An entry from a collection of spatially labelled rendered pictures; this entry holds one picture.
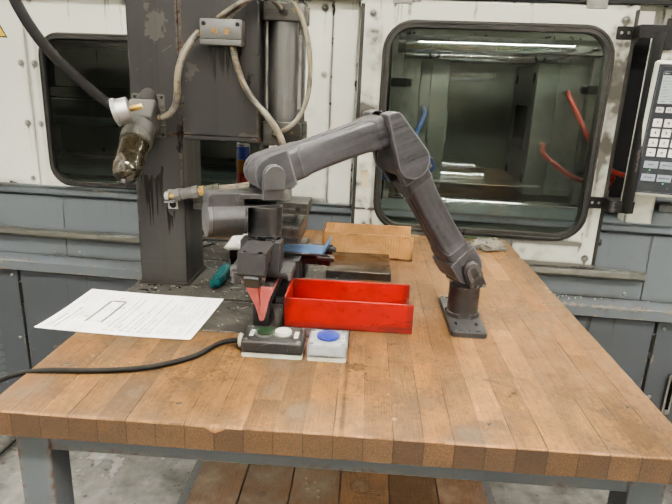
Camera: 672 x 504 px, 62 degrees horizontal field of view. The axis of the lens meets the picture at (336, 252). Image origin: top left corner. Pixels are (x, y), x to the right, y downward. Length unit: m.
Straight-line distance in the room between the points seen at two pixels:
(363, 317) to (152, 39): 0.71
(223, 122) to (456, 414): 0.75
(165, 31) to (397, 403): 0.86
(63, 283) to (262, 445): 1.62
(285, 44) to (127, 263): 1.19
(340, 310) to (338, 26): 1.06
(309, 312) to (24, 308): 1.57
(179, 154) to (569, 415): 0.90
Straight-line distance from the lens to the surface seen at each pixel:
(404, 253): 1.54
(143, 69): 1.27
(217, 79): 1.23
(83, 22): 2.15
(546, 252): 1.93
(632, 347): 2.16
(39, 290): 2.39
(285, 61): 1.22
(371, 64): 1.81
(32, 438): 0.96
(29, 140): 2.28
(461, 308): 1.16
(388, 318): 1.07
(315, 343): 0.96
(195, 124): 1.24
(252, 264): 0.84
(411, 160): 0.97
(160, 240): 1.31
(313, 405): 0.85
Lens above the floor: 1.35
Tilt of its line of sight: 16 degrees down
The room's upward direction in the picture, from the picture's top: 2 degrees clockwise
